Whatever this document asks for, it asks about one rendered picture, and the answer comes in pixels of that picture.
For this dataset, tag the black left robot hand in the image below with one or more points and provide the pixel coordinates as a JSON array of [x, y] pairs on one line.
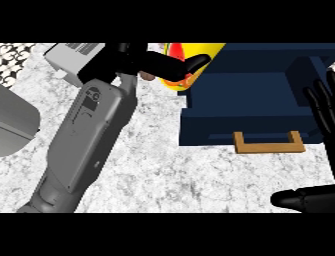
[[146, 64]]

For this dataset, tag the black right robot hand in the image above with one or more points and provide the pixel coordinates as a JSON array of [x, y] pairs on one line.
[[334, 140]]

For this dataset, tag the yellow and red cup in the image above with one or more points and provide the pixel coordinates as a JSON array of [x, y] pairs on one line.
[[194, 58]]

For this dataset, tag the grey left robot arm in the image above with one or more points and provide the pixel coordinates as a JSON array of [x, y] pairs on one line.
[[86, 133]]

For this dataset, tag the dark blue drawer front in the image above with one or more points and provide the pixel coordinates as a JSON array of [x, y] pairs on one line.
[[246, 125]]

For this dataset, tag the dark blue drawer cabinet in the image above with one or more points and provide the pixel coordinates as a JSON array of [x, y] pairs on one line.
[[253, 70]]

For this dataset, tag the pale grey box appliance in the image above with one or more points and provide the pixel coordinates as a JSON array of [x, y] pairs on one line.
[[72, 58]]

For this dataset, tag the grey rounded appliance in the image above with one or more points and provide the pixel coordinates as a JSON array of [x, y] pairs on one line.
[[2, 120]]

